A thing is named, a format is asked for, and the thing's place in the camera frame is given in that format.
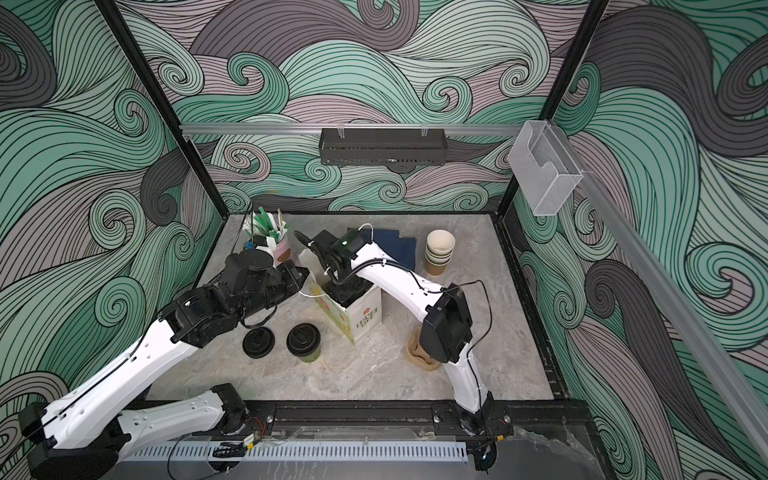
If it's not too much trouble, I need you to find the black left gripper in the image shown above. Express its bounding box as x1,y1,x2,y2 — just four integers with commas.
237,260,311,325

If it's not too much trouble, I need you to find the white paper takeout bag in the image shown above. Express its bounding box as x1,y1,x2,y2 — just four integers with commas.
299,247,383,345

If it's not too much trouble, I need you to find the black coffee cup lid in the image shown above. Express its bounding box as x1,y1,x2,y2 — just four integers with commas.
242,327,275,359

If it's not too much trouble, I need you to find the brown pulp cup carrier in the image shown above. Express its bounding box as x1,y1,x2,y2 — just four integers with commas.
405,327,441,372

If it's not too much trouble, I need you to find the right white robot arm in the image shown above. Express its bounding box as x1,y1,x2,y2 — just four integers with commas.
294,228,488,416

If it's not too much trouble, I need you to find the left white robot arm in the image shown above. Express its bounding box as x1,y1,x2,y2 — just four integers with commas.
19,249,310,479

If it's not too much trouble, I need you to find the pink straw holder cup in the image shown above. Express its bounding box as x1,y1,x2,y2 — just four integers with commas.
273,235,292,266

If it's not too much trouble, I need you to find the bundle of wrapped straws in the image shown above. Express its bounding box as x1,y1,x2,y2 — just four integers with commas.
242,207,288,243

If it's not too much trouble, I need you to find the dark blue napkin stack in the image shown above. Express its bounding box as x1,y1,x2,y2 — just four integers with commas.
360,227,417,270

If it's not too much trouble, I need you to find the stack of paper cups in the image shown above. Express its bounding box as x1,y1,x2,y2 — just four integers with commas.
425,229,456,276

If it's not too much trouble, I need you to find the black wall-mounted tray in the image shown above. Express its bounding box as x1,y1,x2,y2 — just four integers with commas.
318,129,448,166

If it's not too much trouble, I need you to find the grey aluminium rail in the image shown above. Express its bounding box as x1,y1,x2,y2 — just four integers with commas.
180,122,522,137

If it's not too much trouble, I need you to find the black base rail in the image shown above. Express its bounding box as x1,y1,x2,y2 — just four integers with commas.
245,399,592,433

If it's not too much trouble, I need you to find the clear acrylic wall holder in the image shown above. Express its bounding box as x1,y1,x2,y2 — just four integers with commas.
507,120,583,217

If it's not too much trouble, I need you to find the black enclosure corner post left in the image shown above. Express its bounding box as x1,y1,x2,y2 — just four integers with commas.
94,0,229,220

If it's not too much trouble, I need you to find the black enclosure corner post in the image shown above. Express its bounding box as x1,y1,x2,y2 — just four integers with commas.
497,1,608,217
94,0,229,220

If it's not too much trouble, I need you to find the black enclosure corner post right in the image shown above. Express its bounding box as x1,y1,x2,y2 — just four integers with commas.
497,1,608,217

